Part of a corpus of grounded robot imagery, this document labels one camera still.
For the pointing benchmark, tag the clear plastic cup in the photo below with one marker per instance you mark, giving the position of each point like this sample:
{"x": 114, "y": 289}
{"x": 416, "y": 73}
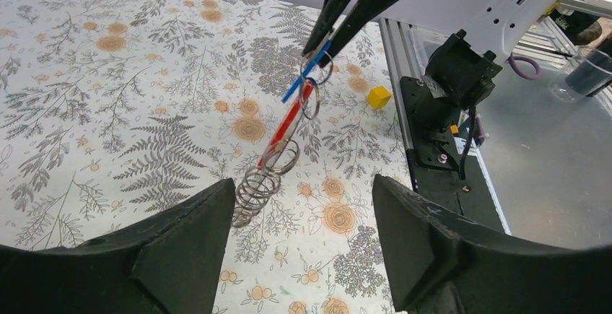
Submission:
{"x": 583, "y": 75}

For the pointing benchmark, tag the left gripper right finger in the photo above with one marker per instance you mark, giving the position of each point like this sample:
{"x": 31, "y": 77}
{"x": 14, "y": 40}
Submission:
{"x": 438, "y": 261}

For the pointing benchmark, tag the blue tag key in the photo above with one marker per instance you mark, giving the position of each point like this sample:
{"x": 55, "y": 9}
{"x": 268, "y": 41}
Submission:
{"x": 321, "y": 58}

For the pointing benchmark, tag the red tag keyring bundle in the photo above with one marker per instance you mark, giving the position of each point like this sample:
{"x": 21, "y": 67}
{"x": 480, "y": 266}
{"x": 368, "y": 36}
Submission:
{"x": 263, "y": 180}

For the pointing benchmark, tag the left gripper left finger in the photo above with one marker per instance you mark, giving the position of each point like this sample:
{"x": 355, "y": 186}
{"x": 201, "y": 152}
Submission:
{"x": 169, "y": 262}

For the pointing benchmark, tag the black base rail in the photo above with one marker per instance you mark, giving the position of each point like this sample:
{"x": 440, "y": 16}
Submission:
{"x": 434, "y": 165}

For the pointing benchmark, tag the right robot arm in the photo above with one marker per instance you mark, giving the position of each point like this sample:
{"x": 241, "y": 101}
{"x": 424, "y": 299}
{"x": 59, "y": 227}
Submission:
{"x": 459, "y": 74}

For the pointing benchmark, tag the yellow cube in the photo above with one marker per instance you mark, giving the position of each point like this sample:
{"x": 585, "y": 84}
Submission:
{"x": 378, "y": 97}

